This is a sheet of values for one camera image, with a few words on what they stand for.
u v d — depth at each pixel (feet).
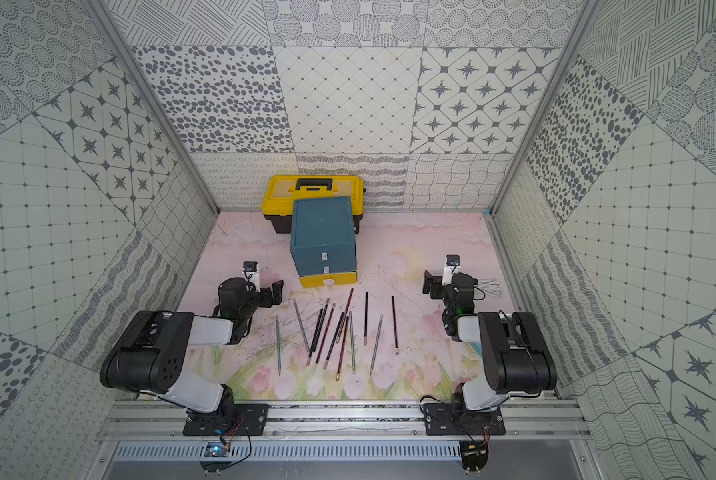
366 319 3.03
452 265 2.66
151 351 1.52
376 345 2.86
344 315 3.05
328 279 3.10
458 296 2.39
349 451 2.30
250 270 2.70
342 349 2.82
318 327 2.96
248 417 2.45
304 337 2.90
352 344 2.87
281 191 3.44
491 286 3.20
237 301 2.40
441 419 2.43
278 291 3.07
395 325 2.97
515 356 1.49
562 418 2.51
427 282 2.82
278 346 2.86
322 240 2.74
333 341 2.88
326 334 2.90
